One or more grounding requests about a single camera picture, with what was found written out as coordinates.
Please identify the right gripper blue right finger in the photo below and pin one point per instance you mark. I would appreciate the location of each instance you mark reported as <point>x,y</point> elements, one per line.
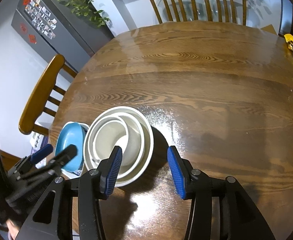
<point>181,172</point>

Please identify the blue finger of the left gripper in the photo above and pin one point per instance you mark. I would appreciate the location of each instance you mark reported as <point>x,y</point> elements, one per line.
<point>63,158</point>
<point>41,154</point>

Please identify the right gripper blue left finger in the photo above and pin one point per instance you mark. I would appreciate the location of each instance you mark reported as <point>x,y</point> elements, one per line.
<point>109,170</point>

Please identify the white ceramic ramekin cup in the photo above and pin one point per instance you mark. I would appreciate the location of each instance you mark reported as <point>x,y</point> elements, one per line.
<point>106,133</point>

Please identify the small white bowl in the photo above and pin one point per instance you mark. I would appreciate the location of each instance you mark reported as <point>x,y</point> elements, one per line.
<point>132,154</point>

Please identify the large white bowl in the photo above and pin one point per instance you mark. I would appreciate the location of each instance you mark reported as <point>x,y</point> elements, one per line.
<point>148,146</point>

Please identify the person left hand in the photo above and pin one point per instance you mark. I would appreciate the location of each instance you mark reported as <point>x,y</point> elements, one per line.
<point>13,229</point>

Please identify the wooden chair at left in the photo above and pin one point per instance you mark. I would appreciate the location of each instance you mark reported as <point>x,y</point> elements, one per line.
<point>41,94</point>

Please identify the grey refrigerator with magnets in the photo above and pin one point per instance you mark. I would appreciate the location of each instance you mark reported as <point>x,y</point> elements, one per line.
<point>53,27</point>

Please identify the hanging green vine plant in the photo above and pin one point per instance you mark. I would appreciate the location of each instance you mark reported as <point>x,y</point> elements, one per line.
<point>85,10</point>

